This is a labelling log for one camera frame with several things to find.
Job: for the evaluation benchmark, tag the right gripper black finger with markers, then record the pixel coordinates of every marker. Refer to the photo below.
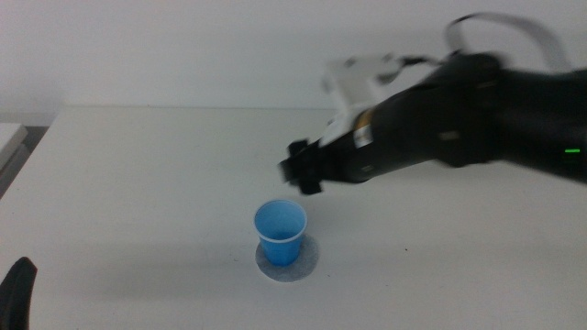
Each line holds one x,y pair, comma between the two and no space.
309,187
297,147

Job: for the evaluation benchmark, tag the blue plastic cup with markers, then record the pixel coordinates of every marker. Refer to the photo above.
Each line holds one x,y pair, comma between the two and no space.
280,238

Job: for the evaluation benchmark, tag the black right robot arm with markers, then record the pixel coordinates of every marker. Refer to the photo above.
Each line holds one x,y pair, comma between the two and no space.
513,119

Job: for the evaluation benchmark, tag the round grey cup mat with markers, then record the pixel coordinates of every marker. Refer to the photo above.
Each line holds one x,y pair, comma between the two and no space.
308,263

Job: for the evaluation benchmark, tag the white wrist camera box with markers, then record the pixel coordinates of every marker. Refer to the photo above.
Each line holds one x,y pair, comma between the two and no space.
357,84

